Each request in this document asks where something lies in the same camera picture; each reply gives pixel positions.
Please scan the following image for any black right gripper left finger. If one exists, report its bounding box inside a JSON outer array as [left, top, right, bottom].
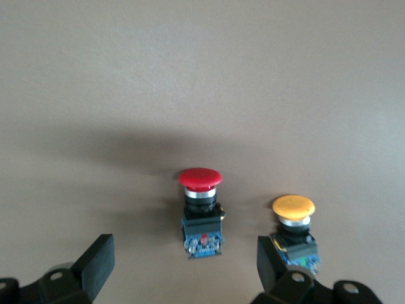
[[22, 234, 115, 304]]

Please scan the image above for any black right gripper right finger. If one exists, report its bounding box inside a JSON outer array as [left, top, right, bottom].
[[251, 236, 316, 304]]

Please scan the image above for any orange mushroom push button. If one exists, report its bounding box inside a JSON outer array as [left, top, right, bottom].
[[270, 194, 321, 276]]

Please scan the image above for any red mushroom push button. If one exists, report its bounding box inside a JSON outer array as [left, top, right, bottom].
[[178, 167, 226, 260]]

